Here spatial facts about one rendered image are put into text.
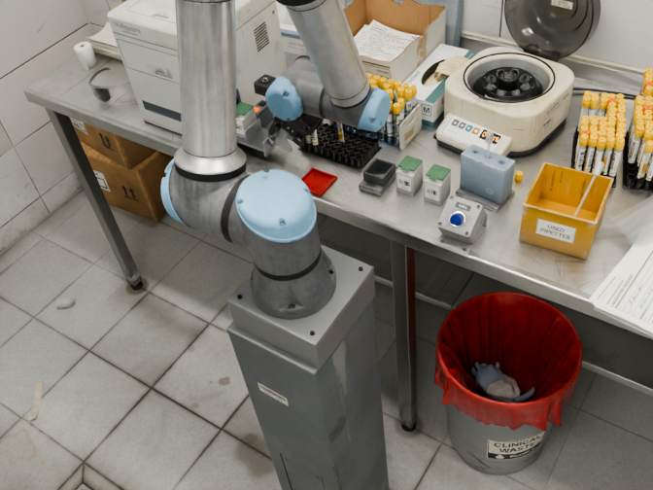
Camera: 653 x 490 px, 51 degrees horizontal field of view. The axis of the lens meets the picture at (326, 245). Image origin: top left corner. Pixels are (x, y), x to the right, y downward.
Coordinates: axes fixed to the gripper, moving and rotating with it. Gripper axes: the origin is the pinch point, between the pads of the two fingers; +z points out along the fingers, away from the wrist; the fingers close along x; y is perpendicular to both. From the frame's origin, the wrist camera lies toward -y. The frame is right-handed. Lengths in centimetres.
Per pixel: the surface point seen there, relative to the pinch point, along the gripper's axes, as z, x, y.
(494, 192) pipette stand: -25, 7, 45
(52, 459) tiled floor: 106, -68, 0
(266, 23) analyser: -8.8, 18.1, -19.1
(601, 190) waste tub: -37, 13, 59
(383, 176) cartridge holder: -13.2, 1.2, 25.1
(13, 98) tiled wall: 106, 16, -105
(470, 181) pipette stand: -22.0, 7.6, 39.8
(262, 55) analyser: -3.2, 14.7, -15.8
